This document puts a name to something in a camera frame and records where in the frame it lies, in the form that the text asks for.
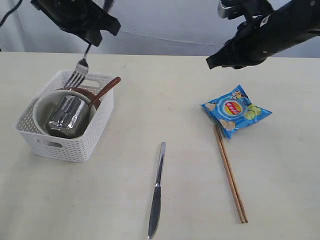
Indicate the shiny steel cup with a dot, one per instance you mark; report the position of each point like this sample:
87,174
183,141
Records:
69,119

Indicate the brown wooden chopstick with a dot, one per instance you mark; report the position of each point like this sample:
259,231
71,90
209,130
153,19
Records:
233,180
228,180

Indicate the white woven plastic basket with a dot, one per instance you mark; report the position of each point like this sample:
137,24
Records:
77,149

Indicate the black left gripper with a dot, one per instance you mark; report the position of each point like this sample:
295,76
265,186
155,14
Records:
82,18

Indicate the blue potato chips bag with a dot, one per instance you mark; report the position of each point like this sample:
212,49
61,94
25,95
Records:
234,111

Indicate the steel fork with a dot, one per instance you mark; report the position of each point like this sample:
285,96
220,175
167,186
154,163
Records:
157,196

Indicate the white ceramic bowl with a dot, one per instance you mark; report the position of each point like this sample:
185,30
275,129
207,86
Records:
45,106

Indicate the steel spoon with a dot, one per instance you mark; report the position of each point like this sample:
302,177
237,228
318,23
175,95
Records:
80,72

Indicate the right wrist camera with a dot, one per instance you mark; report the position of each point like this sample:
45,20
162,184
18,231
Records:
232,9

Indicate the brown ceramic plate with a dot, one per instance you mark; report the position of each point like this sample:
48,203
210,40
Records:
82,94

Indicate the brown wooden spoon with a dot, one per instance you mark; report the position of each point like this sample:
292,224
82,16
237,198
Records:
105,89

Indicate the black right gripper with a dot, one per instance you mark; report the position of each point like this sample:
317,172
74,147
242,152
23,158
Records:
292,24

